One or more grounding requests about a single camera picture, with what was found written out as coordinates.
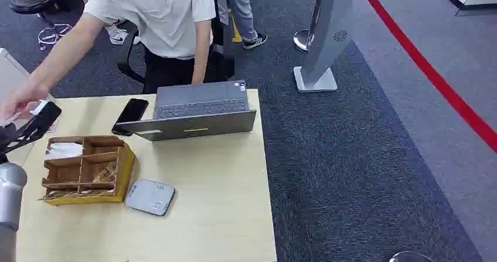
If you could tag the flat grey card reader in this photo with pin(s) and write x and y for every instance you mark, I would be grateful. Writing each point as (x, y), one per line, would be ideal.
(150, 197)

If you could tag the white card stack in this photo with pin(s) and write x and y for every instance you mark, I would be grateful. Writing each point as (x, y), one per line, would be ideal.
(64, 150)

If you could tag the person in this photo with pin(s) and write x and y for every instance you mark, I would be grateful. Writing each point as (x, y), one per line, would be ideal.
(155, 15)
(116, 33)
(242, 8)

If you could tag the gold card stack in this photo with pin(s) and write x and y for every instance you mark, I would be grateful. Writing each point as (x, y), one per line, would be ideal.
(105, 173)
(77, 193)

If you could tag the grey kiosk stand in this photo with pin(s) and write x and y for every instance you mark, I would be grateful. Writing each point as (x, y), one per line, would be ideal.
(330, 23)

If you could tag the grey open laptop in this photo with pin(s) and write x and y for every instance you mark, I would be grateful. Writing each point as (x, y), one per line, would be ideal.
(194, 116)

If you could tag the wooden card box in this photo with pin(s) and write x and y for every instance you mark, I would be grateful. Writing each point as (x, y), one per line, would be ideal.
(124, 171)

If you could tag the person's right hand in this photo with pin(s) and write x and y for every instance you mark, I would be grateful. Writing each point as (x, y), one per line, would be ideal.
(21, 99)

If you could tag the chrome stanchion base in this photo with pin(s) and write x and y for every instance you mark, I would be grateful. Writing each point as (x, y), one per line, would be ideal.
(409, 257)
(302, 39)

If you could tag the white cabinet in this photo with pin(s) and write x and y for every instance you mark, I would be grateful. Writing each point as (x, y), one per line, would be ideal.
(11, 75)

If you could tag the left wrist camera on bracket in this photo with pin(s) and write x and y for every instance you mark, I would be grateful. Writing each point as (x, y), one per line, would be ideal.
(40, 120)

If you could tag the black smartphone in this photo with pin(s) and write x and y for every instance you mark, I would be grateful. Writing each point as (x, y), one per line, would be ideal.
(131, 114)

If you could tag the black round stool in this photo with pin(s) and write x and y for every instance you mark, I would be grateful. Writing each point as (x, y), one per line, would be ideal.
(33, 0)

